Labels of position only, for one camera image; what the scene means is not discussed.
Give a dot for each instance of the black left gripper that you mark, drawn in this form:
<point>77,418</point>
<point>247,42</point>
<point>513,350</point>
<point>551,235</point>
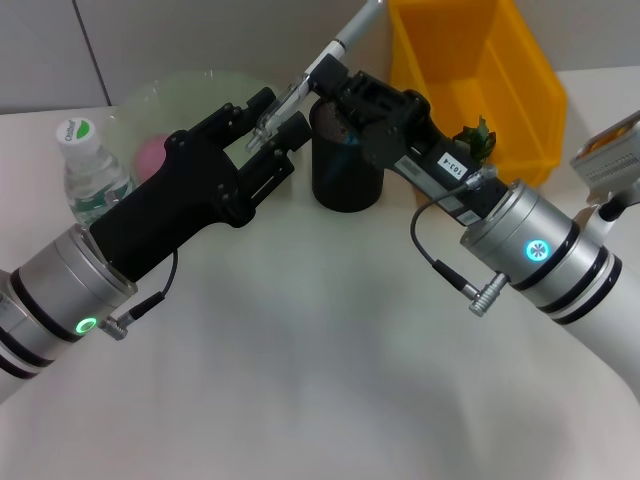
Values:
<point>170,200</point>

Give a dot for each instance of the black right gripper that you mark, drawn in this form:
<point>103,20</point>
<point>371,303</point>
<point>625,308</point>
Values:
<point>430,160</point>

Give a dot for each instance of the grey clear ballpoint pen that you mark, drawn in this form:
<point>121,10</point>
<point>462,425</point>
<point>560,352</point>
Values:
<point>350,30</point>

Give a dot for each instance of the pink peach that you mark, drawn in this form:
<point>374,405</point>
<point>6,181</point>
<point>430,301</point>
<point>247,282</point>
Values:
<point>150,157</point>

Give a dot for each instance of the green plastic wrapper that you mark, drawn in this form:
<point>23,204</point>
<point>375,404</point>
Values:
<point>480,140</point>

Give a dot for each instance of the clear green-label water bottle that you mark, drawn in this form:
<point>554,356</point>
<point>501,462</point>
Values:
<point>90,170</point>

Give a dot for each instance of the translucent green fruit bowl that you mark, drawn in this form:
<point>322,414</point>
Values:
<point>200,95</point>

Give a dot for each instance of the black mesh pen holder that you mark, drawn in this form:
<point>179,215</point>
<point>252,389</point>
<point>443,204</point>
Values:
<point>345,185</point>

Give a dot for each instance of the yellow plastic bin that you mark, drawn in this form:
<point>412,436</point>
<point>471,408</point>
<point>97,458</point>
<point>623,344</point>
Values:
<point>450,50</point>

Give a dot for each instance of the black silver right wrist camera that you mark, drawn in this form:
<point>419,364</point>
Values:
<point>610,165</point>

